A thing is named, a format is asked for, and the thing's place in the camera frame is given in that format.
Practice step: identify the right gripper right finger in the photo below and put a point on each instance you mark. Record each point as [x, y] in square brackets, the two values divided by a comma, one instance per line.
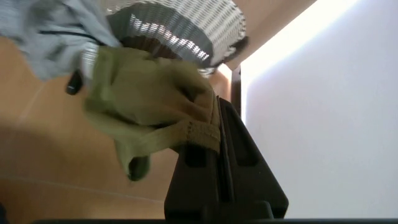
[255, 186]

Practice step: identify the pale grey garment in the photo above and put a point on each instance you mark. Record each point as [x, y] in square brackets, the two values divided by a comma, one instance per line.
[46, 46]

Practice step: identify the green printed t-shirt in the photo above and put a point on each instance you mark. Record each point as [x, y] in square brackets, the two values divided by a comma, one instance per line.
[140, 87]

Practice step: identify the white laundry basket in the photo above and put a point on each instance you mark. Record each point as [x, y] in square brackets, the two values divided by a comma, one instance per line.
[199, 18]

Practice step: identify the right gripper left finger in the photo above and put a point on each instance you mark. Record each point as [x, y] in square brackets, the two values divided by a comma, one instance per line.
[192, 186]

